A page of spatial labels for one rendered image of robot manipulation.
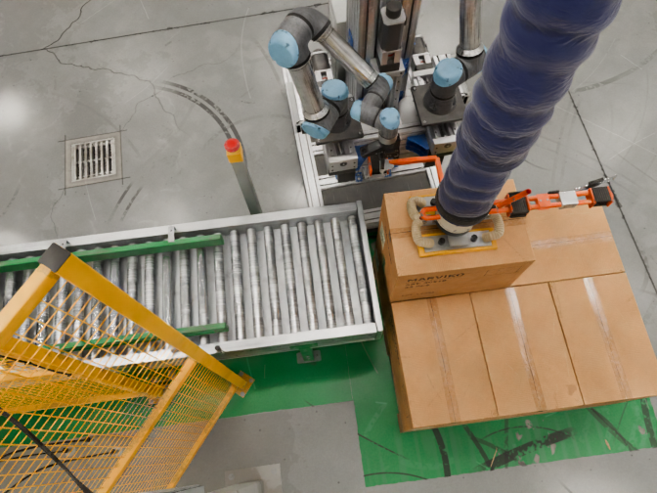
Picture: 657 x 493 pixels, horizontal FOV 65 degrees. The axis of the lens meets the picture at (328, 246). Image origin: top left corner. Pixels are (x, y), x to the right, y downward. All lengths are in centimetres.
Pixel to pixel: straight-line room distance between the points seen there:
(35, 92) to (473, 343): 349
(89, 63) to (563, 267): 354
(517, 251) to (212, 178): 208
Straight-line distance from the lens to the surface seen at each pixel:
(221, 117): 385
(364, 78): 209
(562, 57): 135
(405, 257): 227
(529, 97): 145
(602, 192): 247
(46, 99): 441
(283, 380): 310
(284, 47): 192
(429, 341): 260
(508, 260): 236
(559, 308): 281
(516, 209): 230
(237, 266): 271
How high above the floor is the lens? 306
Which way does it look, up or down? 68 degrees down
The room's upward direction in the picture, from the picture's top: 4 degrees counter-clockwise
